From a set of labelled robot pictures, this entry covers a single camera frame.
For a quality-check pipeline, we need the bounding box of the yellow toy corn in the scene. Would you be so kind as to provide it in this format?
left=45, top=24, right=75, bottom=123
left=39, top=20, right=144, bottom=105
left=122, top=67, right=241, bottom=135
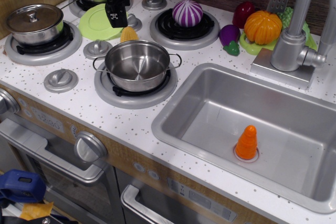
left=120, top=26, right=139, bottom=42

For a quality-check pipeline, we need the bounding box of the silver stove knob centre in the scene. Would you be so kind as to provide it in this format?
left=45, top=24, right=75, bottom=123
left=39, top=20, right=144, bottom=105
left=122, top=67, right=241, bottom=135
left=128, top=14, right=142, bottom=31

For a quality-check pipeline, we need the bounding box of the silver stove knob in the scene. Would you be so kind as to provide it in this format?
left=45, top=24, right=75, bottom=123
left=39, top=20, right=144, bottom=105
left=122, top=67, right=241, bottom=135
left=142, top=0, right=167, bottom=11
left=83, top=40, right=113, bottom=60
left=44, top=69, right=78, bottom=93
left=128, top=14, right=142, bottom=31

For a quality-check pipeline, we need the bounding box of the back left stove burner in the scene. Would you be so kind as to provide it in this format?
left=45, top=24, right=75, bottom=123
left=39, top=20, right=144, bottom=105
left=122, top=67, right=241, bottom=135
left=68, top=0, right=103, bottom=17

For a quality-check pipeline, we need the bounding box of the stove burner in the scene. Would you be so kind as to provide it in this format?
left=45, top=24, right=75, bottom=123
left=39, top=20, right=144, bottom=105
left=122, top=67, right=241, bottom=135
left=150, top=8, right=219, bottom=51
left=94, top=63, right=177, bottom=109
left=68, top=0, right=103, bottom=17
left=4, top=22, right=82, bottom=66

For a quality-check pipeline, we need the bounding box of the silver stove knob back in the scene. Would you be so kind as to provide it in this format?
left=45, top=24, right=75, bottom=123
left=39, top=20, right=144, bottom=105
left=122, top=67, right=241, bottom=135
left=142, top=0, right=167, bottom=11

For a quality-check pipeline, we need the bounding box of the silver stove knob middle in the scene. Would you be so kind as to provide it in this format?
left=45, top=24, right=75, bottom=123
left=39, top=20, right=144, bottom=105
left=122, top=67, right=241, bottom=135
left=83, top=40, right=113, bottom=60

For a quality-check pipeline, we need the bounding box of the back right stove burner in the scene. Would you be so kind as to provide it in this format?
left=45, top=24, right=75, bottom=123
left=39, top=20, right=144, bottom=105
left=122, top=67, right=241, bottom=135
left=150, top=8, right=219, bottom=51

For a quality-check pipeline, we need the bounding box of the open steel pan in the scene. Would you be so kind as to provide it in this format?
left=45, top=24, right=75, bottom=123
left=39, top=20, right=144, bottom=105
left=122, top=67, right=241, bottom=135
left=92, top=40, right=182, bottom=92

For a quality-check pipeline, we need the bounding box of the front left stove burner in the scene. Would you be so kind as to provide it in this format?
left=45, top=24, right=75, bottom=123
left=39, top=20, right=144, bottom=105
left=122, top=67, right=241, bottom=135
left=4, top=22, right=82, bottom=66

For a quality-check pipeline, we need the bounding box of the silver stove knob front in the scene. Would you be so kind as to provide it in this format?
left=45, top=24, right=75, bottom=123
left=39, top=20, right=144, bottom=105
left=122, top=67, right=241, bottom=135
left=44, top=69, right=78, bottom=93

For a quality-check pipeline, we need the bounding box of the front right stove burner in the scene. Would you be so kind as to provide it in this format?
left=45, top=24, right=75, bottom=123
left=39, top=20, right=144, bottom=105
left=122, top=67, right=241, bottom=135
left=94, top=63, right=177, bottom=109

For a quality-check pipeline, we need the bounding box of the green plastic plate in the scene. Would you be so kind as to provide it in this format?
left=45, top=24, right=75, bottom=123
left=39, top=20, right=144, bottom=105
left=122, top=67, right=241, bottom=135
left=78, top=4, right=123, bottom=41

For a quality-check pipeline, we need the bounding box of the purple white toy onion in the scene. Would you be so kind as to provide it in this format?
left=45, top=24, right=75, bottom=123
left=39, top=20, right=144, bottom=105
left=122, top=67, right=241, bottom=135
left=172, top=0, right=203, bottom=27

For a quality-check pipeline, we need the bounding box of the lidded steel pot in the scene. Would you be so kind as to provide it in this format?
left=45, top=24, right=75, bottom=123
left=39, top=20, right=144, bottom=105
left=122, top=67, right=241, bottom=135
left=6, top=4, right=64, bottom=45

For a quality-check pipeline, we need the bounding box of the purple toy eggplant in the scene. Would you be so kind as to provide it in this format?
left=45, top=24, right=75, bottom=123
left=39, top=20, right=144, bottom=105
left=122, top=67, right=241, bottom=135
left=219, top=25, right=240, bottom=46

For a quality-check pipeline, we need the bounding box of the dark red toy pepper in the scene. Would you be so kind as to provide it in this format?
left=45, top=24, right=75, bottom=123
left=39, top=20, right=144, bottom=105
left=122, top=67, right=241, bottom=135
left=232, top=1, right=255, bottom=29

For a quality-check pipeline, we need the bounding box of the silver oven dial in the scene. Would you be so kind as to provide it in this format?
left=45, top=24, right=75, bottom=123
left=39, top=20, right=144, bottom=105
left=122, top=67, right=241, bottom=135
left=0, top=89, right=20, bottom=115
left=74, top=131, right=108, bottom=163

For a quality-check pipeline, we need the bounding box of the silver oven dial left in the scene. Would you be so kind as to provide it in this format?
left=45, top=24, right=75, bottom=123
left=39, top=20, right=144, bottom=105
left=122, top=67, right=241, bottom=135
left=0, top=89, right=20, bottom=115

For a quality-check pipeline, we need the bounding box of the light green toy plate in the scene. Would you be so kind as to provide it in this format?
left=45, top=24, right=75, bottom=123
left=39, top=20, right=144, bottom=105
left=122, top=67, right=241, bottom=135
left=239, top=31, right=278, bottom=56

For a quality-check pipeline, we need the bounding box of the orange toy pumpkin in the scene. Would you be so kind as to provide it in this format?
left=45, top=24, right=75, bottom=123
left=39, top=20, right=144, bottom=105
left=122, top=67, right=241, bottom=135
left=244, top=10, right=282, bottom=45

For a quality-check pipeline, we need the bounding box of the green toy vegetable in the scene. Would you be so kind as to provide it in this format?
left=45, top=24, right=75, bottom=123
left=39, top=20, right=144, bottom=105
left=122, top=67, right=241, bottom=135
left=277, top=7, right=317, bottom=51

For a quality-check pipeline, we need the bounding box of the silver toy faucet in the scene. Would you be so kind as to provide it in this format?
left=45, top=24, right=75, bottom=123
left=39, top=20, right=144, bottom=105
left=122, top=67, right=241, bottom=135
left=251, top=0, right=335, bottom=90

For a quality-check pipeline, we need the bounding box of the orange toy carrot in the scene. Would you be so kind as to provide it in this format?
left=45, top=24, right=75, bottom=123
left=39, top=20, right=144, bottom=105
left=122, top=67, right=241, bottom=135
left=235, top=125, right=257, bottom=159

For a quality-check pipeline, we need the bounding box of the blue clamp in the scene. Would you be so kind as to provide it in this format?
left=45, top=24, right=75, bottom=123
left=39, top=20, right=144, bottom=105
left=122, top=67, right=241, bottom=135
left=1, top=169, right=46, bottom=208

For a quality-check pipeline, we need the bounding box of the silver sink basin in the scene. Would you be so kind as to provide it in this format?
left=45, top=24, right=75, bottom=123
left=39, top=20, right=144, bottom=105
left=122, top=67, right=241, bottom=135
left=152, top=63, right=335, bottom=214

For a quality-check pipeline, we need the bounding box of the left oven door handle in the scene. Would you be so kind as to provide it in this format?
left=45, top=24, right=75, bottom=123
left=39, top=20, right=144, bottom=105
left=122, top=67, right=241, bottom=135
left=1, top=119, right=104, bottom=186

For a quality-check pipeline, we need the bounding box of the oven door handle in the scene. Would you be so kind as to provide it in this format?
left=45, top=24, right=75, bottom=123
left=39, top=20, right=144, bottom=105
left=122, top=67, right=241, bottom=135
left=120, top=184, right=169, bottom=224
left=1, top=119, right=104, bottom=186

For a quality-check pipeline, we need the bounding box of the right oven door handle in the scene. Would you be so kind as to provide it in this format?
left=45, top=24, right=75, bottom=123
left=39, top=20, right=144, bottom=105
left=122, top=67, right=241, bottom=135
left=120, top=184, right=169, bottom=224

